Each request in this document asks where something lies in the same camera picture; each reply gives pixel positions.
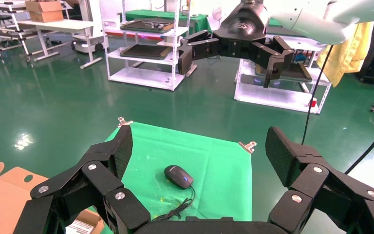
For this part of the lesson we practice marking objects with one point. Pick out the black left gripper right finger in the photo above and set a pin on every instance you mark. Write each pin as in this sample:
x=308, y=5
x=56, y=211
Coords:
x=329, y=190

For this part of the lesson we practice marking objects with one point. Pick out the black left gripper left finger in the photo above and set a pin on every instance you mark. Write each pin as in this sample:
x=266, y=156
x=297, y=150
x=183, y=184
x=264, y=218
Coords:
x=77, y=184

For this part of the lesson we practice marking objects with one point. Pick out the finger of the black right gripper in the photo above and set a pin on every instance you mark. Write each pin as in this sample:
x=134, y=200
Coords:
x=200, y=46
x=274, y=56

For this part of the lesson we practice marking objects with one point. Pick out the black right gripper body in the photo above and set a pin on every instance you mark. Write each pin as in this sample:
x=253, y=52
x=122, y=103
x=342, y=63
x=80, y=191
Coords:
x=242, y=29

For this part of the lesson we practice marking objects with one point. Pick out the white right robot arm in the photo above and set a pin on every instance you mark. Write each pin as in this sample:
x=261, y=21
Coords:
x=319, y=22

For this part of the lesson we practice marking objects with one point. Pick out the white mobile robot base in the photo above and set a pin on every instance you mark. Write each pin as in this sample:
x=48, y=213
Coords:
x=85, y=43

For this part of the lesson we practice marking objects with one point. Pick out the open brown cardboard box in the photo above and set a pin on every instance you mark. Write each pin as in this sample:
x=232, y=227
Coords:
x=3, y=200

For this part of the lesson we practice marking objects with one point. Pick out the black tray with wooden rim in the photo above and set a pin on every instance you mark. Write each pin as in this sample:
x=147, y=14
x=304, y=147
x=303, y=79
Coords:
x=145, y=51
x=295, y=73
x=145, y=25

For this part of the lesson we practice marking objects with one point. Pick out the white fan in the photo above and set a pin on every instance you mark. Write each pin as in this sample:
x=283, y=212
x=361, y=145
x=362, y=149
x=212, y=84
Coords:
x=217, y=13

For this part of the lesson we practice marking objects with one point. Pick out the white metal shelf rack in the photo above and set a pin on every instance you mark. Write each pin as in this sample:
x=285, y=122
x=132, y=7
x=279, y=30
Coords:
x=271, y=97
x=148, y=76

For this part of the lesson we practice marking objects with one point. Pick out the printed white paper sheet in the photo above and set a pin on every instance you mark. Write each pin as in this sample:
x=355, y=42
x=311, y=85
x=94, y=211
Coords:
x=79, y=227

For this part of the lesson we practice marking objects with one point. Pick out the table with green cover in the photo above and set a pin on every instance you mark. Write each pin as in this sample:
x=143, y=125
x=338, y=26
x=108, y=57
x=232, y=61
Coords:
x=161, y=15

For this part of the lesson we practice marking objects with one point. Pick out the red and white tape roll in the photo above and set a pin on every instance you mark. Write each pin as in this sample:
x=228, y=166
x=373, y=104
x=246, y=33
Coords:
x=312, y=102

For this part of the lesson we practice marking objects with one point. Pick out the yellow hanging cloth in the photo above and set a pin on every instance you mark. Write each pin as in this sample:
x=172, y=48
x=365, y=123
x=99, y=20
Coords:
x=348, y=55

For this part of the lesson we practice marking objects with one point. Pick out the metal cloth clip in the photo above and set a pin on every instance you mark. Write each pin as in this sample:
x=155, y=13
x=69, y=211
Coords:
x=248, y=147
x=124, y=121

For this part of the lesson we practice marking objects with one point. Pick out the green table cloth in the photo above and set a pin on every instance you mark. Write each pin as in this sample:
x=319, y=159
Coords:
x=219, y=181

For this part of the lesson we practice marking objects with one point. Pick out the white work table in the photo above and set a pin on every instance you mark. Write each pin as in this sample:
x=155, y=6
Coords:
x=58, y=25

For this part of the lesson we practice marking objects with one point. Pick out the closed brown cardboard carton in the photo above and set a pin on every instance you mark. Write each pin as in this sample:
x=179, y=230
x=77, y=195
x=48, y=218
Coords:
x=45, y=11

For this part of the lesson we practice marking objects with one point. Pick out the metal frame table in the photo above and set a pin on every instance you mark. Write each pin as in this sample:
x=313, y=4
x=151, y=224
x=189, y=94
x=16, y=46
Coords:
x=9, y=32

